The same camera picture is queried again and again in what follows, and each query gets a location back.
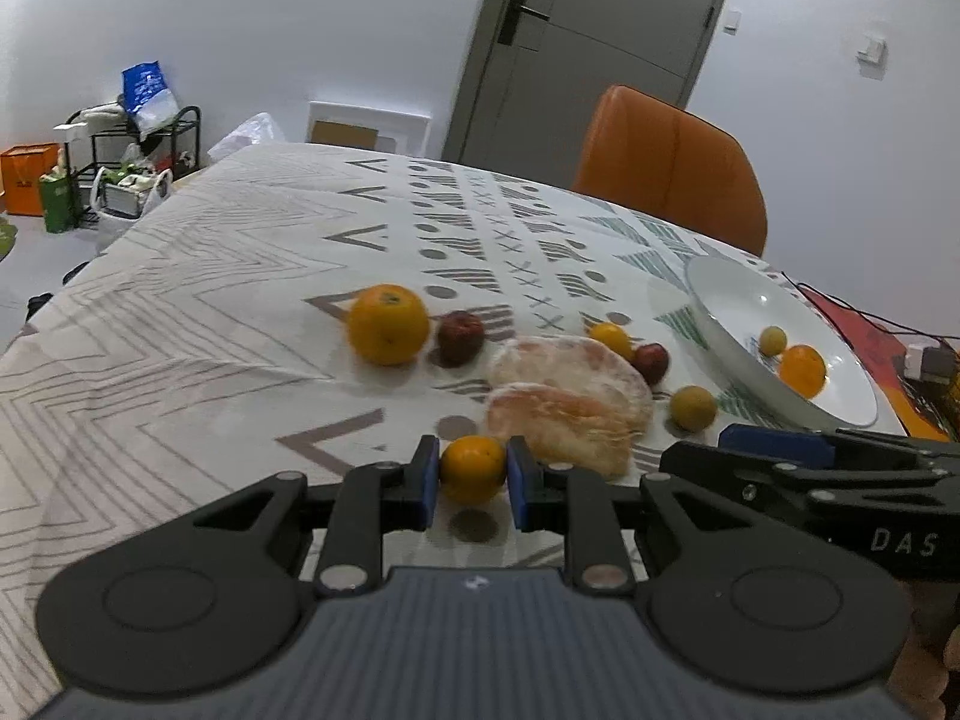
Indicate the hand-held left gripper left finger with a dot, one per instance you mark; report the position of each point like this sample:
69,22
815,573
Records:
430,484

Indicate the green box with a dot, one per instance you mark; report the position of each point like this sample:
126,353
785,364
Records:
56,202

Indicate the peeled pomelo segment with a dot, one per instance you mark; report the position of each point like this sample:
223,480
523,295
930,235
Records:
570,362
555,429

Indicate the red orange sheet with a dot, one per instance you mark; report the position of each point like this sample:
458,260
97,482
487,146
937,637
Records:
874,341

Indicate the orange paper bag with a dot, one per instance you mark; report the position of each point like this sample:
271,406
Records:
26,180

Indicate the person's right hand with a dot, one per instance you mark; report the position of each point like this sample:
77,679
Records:
937,652

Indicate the white power adapter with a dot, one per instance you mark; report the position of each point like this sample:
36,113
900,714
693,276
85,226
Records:
926,361

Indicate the white plate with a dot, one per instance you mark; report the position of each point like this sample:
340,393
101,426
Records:
750,300

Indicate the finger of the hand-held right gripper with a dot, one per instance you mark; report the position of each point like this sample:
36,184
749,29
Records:
720,469
772,444

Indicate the dark red jujube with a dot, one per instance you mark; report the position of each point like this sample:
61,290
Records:
460,339
651,363

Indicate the black metal rack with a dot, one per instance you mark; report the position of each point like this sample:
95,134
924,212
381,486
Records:
187,127

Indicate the brown cardboard sheet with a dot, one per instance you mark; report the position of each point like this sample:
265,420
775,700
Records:
345,133

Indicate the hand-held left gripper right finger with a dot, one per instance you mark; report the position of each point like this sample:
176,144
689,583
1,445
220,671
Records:
517,484

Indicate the grey door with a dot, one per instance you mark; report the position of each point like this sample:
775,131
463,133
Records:
600,0

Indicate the clear plastic bag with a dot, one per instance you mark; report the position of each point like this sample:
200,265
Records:
251,133

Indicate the medium orange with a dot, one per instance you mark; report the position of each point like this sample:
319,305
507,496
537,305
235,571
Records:
802,370

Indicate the white wall switch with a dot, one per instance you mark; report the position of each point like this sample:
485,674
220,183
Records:
871,51
733,17

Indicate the small orange kumquat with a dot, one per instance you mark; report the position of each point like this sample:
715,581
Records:
611,338

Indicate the orange chair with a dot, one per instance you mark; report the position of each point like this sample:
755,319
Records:
667,165

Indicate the blue and white bag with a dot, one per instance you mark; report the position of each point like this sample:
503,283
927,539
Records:
146,94

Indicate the white plastic bag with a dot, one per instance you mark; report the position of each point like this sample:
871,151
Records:
120,225

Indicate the large orange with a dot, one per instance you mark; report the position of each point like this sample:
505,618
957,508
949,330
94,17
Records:
388,324

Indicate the yellow-green round fruit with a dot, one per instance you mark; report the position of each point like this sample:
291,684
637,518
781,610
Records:
772,340
693,409

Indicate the green rug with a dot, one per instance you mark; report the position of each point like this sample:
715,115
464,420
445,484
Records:
4,236

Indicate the white foam packing board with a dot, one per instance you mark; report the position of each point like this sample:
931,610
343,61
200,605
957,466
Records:
405,127

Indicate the small mandarin orange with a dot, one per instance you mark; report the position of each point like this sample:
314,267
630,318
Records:
472,469

